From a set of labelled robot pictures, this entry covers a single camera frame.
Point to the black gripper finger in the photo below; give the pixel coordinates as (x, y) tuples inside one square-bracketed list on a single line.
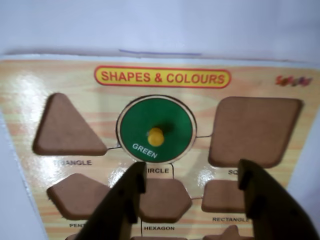
[(270, 212), (117, 207)]

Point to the green circle piece yellow pin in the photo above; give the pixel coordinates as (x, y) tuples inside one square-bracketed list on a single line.
[(140, 117)]

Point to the wooden shapes puzzle board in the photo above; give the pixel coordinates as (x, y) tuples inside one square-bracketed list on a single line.
[(30, 80)]

